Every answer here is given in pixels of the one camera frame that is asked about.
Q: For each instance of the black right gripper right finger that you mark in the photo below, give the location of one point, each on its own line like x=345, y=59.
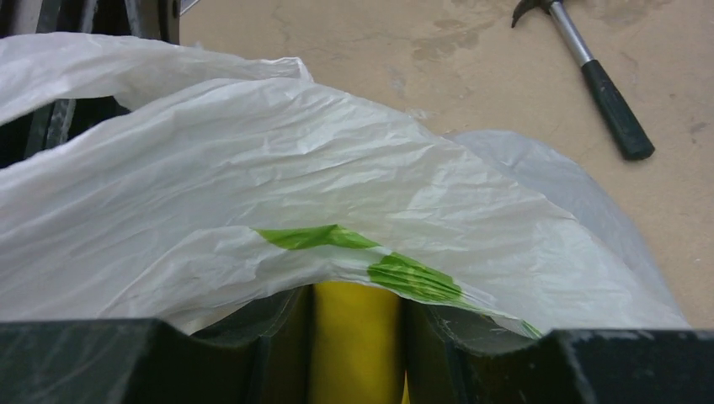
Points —
x=456, y=356

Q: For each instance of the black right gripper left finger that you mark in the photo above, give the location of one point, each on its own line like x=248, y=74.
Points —
x=258, y=354

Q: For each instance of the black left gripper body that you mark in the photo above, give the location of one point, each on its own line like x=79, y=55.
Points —
x=66, y=66

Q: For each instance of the yellow fake banana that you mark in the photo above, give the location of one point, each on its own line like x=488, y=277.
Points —
x=357, y=350

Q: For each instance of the white plastic bag lemon print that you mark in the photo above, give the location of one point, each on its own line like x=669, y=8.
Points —
x=232, y=180

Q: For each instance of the small black handled hammer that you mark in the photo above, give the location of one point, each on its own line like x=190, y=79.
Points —
x=625, y=129

